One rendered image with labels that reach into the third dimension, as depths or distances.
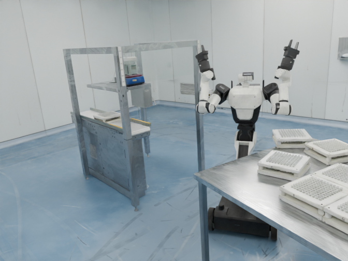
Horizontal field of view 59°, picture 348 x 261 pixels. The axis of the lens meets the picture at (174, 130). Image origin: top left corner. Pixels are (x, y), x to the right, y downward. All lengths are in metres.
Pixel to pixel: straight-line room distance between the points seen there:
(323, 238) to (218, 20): 5.74
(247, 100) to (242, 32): 4.01
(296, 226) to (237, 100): 1.33
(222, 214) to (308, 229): 1.32
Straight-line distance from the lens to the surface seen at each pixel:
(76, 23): 6.75
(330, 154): 2.13
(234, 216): 2.72
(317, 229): 1.52
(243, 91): 2.56
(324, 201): 1.58
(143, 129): 3.08
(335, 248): 1.43
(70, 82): 3.76
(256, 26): 6.32
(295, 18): 6.02
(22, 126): 6.25
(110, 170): 3.65
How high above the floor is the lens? 1.66
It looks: 17 degrees down
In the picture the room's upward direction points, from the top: 4 degrees counter-clockwise
